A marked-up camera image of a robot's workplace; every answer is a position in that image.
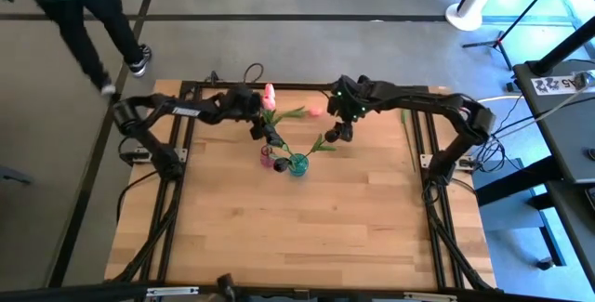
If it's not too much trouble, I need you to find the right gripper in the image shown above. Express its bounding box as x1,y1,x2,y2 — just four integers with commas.
325,74,374,143

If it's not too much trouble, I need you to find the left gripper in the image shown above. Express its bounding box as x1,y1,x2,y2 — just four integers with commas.
219,83,277,142

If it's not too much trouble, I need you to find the purple glass vase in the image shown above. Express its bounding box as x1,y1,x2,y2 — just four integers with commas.
259,146,278,169

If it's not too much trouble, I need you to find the pink artificial tulip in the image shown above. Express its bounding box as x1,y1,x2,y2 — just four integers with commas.
262,83,280,126
400,109,417,173
273,105,324,125

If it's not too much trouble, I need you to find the teal glass vase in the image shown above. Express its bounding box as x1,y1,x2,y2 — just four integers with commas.
287,152,311,177

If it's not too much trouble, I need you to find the small black object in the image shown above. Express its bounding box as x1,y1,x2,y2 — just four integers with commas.
217,272,237,302

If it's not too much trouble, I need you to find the white and black pole stand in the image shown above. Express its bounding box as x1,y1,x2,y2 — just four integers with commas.
444,0,512,33

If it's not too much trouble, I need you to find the black tripod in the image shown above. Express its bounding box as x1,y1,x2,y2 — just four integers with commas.
462,0,571,72

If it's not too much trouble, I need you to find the white paper label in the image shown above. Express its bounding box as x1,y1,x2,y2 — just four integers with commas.
530,74,588,97

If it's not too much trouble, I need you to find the dark grey side table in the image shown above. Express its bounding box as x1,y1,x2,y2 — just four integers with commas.
512,59,595,289

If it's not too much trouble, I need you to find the person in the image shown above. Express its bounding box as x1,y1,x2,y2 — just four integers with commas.
0,0,153,98

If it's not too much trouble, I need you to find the black horizontal beam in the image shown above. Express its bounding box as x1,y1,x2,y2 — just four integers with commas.
0,280,164,302

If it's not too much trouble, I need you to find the bluish chair part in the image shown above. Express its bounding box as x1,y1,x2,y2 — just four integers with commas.
0,165,33,186

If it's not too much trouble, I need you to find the black aluminium table frame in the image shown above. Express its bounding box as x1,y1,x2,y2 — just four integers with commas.
104,78,501,294

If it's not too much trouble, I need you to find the left arm cable loop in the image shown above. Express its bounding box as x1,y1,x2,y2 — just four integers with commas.
242,62,265,85

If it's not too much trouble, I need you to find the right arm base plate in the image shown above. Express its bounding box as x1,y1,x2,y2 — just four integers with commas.
419,153,475,171

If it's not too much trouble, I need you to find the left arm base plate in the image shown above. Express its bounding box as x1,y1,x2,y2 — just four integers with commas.
134,147,189,164

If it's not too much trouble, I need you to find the white cable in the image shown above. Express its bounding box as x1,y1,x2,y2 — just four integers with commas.
476,94,515,108

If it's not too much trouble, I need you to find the black cable bundle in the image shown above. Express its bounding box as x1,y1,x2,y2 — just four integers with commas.
473,92,545,173

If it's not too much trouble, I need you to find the black floor cable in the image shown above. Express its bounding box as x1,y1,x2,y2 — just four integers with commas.
114,171,157,224

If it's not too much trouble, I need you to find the silver metal bracket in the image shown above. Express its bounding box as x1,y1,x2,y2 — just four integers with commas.
403,291,459,302
146,285,200,297

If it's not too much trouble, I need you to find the black post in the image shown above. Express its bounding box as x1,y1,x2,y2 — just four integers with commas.
529,16,595,78

